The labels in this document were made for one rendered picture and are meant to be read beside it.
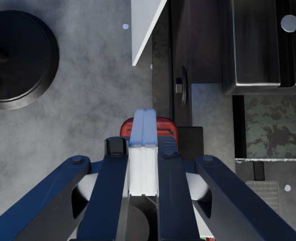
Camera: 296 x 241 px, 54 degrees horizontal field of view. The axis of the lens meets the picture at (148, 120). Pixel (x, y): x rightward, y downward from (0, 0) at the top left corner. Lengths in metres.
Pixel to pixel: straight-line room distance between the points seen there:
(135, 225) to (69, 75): 0.60
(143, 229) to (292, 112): 0.75
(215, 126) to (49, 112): 0.81
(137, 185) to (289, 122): 0.33
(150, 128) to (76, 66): 0.98
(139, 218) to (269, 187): 0.45
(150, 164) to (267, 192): 0.82
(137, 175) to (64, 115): 0.97
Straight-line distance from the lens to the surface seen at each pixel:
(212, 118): 0.42
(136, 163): 0.15
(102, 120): 1.08
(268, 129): 0.44
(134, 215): 1.08
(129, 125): 0.30
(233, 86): 0.39
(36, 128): 1.14
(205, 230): 0.45
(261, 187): 0.96
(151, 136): 0.16
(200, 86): 0.43
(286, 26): 0.42
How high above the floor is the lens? 1.05
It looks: 83 degrees down
